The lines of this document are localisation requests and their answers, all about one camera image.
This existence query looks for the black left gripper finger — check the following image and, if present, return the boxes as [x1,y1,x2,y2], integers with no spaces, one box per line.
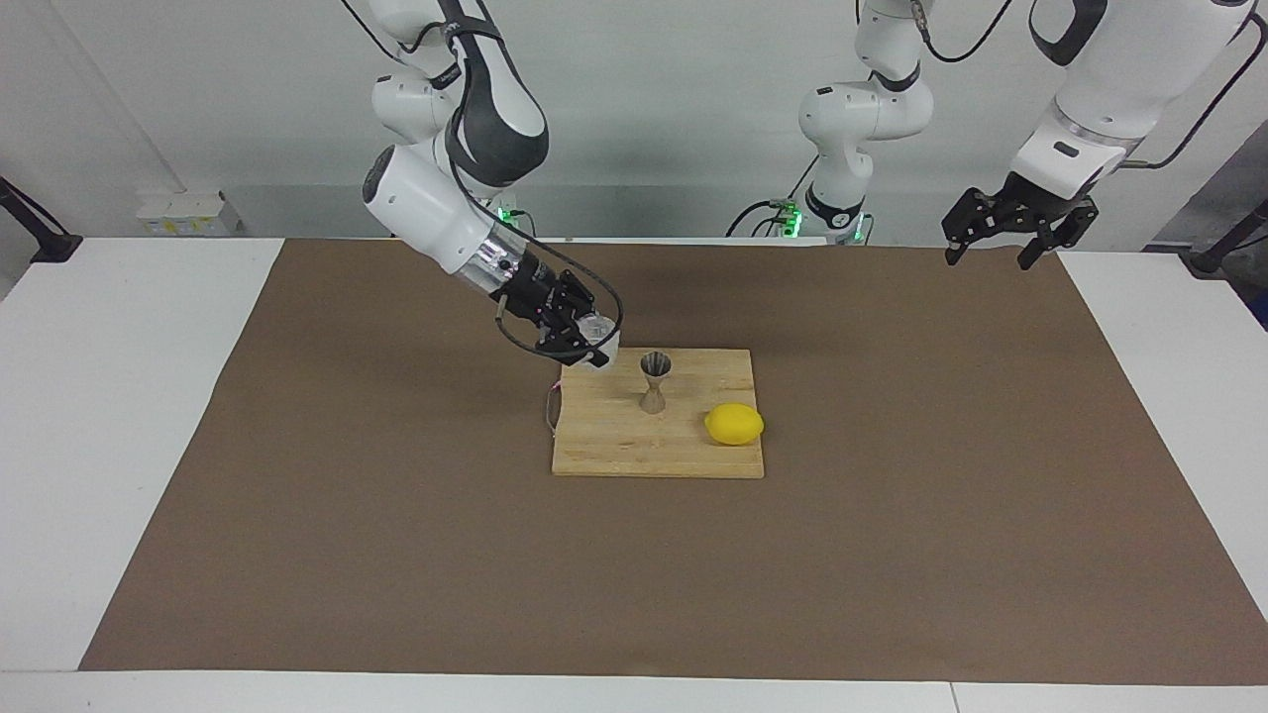
[1016,197,1100,272]
[941,191,996,267]

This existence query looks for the grey-padded black right gripper finger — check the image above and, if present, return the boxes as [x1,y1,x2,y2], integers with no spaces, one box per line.
[534,331,611,370]

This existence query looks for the small clear glass cup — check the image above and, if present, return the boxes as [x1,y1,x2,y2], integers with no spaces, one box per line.
[578,312,622,370]

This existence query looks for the steel double jigger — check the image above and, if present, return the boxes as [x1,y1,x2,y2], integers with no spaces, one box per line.
[639,351,673,416]

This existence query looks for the black stand leg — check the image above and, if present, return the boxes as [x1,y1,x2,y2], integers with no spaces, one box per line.
[1179,198,1268,278]
[0,176,83,264]

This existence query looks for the yellow lemon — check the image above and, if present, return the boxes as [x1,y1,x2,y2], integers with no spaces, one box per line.
[704,403,765,447]

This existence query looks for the brown paper table mat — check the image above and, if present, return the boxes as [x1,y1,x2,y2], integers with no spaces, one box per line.
[79,238,1268,686]

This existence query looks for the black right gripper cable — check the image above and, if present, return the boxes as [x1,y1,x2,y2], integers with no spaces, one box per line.
[492,236,626,358]

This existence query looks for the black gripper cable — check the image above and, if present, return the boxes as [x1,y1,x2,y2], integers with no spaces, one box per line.
[909,0,1268,171]
[492,236,626,358]

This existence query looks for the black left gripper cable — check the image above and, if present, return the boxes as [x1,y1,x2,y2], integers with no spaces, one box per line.
[909,0,1268,171]

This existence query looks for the black left arm base cables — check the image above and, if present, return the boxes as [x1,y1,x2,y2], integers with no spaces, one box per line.
[726,149,823,239]

